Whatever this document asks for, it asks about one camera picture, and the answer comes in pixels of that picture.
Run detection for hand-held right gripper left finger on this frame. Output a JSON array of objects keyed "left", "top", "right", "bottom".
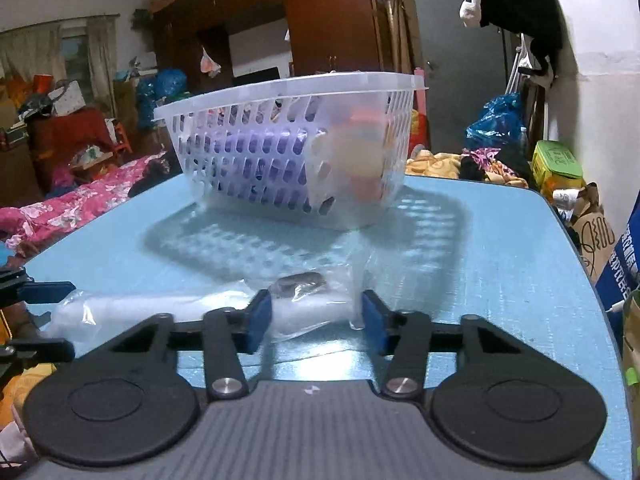
[{"left": 102, "top": 289, "right": 273, "bottom": 402}]

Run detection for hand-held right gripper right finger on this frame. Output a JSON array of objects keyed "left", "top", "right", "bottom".
[{"left": 361, "top": 289, "right": 531, "bottom": 397}]

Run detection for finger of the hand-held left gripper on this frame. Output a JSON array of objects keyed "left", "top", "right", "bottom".
[
  {"left": 0, "top": 266, "right": 77, "bottom": 306},
  {"left": 0, "top": 338, "right": 76, "bottom": 366}
]

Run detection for clear plastic bag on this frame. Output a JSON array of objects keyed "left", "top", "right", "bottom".
[{"left": 42, "top": 245, "right": 386, "bottom": 346}]

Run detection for purple tissue pack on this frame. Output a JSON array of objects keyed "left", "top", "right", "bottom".
[{"left": 190, "top": 125, "right": 321, "bottom": 206}]

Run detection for orange bottle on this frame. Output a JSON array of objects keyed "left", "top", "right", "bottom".
[{"left": 345, "top": 105, "right": 396, "bottom": 201}]

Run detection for white plastic basket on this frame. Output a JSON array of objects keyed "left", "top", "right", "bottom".
[{"left": 152, "top": 71, "right": 431, "bottom": 231}]

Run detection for pink floral blanket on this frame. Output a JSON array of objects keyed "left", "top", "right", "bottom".
[{"left": 0, "top": 152, "right": 171, "bottom": 256}]

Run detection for red cloth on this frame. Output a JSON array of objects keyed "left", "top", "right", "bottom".
[{"left": 27, "top": 107, "right": 131, "bottom": 186}]

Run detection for red stool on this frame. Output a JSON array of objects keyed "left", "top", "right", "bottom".
[{"left": 107, "top": 119, "right": 132, "bottom": 156}]

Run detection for yellow floral blanket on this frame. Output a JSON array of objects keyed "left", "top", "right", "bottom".
[{"left": 405, "top": 149, "right": 528, "bottom": 188}]

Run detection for blue plastic bag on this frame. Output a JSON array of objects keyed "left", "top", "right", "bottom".
[
  {"left": 135, "top": 67, "right": 188, "bottom": 131},
  {"left": 465, "top": 92, "right": 526, "bottom": 151}
]

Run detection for brown paper bag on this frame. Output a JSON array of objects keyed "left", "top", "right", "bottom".
[{"left": 570, "top": 182, "right": 616, "bottom": 281}]

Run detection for beige curtain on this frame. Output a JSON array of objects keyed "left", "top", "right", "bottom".
[{"left": 0, "top": 15, "right": 118, "bottom": 106}]

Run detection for green box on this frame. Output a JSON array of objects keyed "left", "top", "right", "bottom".
[{"left": 531, "top": 140, "right": 585, "bottom": 196}]

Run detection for black television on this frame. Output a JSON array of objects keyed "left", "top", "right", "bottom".
[{"left": 232, "top": 66, "right": 281, "bottom": 86}]

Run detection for blue shopping bag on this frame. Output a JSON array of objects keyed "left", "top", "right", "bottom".
[{"left": 595, "top": 220, "right": 640, "bottom": 311}]

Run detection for small white hanging plastic bag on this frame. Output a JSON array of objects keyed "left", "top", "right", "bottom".
[{"left": 200, "top": 47, "right": 222, "bottom": 77}]

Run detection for grey door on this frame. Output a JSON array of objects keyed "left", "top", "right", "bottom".
[{"left": 407, "top": 0, "right": 516, "bottom": 96}]

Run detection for metal crutches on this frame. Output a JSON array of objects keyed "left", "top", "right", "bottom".
[{"left": 505, "top": 35, "right": 531, "bottom": 96}]

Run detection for dark wooden wardrobe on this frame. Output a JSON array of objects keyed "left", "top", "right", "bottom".
[{"left": 150, "top": 0, "right": 391, "bottom": 96}]

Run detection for black hanging garment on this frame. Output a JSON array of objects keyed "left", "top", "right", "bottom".
[{"left": 480, "top": 0, "right": 563, "bottom": 78}]

